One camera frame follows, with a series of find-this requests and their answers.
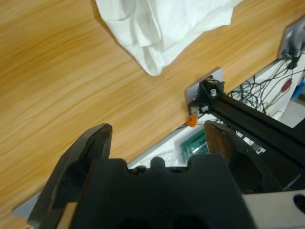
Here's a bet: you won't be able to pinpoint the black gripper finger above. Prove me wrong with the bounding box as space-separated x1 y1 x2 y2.
27 123 113 229
204 120 284 193

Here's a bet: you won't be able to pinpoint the white t-shirt with small print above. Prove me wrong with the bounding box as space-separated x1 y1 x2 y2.
95 0 242 77

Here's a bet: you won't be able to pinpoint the green transparent box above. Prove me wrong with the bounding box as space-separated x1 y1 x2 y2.
180 135 210 165

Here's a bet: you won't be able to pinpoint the blue plastic item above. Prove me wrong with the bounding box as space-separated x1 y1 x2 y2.
294 82 305 99

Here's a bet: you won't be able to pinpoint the grey base plate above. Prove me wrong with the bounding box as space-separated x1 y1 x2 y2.
11 192 41 219
277 18 305 60

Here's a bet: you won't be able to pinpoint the tangled black floor cables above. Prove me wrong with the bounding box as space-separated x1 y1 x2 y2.
228 61 305 115

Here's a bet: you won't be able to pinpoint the red cable connector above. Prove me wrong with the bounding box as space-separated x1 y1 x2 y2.
281 78 293 93

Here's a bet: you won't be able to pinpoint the black base cable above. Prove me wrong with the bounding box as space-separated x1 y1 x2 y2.
282 49 300 70

